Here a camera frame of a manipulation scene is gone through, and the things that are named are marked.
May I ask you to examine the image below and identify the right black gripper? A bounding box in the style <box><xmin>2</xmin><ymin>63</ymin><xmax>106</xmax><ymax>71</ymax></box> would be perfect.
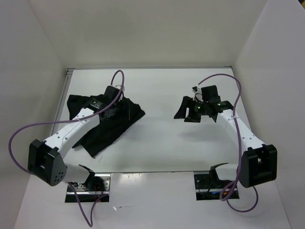
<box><xmin>173</xmin><ymin>95</ymin><xmax>209</xmax><ymax>123</ymax></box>

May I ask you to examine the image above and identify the black pleated skirt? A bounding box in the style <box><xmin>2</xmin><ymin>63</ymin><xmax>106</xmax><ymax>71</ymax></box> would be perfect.
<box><xmin>67</xmin><ymin>94</ymin><xmax>145</xmax><ymax>157</ymax></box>

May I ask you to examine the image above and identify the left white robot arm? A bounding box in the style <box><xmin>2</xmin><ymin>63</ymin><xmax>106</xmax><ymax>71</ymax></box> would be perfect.
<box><xmin>28</xmin><ymin>99</ymin><xmax>122</xmax><ymax>191</ymax></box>

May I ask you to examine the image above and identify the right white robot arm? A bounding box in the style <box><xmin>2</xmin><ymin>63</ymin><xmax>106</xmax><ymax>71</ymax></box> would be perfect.
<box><xmin>174</xmin><ymin>96</ymin><xmax>277</xmax><ymax>188</ymax></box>

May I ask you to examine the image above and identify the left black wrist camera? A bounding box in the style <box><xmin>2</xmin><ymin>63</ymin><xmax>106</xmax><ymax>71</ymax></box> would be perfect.
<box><xmin>104</xmin><ymin>85</ymin><xmax>120</xmax><ymax>100</ymax></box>

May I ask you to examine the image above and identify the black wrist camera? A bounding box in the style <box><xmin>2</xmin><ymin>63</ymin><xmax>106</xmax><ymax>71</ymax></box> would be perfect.
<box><xmin>104</xmin><ymin>85</ymin><xmax>120</xmax><ymax>100</ymax></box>
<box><xmin>201</xmin><ymin>85</ymin><xmax>220</xmax><ymax>102</ymax></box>

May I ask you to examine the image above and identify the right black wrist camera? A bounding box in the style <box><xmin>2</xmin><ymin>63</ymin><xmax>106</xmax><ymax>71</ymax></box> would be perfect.
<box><xmin>201</xmin><ymin>85</ymin><xmax>220</xmax><ymax>102</ymax></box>

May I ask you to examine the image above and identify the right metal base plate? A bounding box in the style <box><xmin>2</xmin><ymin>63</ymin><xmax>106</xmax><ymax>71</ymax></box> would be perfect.
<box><xmin>193</xmin><ymin>173</ymin><xmax>231</xmax><ymax>201</ymax></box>

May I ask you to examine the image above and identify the metal base plate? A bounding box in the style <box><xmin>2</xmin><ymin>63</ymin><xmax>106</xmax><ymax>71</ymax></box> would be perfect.
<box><xmin>72</xmin><ymin>173</ymin><xmax>112</xmax><ymax>203</ymax></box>
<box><xmin>193</xmin><ymin>173</ymin><xmax>231</xmax><ymax>201</ymax></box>

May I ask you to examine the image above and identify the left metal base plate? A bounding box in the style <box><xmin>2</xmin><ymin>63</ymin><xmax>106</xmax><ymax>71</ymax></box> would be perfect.
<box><xmin>72</xmin><ymin>173</ymin><xmax>112</xmax><ymax>203</ymax></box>

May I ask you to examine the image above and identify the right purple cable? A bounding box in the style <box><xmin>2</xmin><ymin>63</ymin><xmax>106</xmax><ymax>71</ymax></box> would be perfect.
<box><xmin>196</xmin><ymin>74</ymin><xmax>259</xmax><ymax>212</ymax></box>

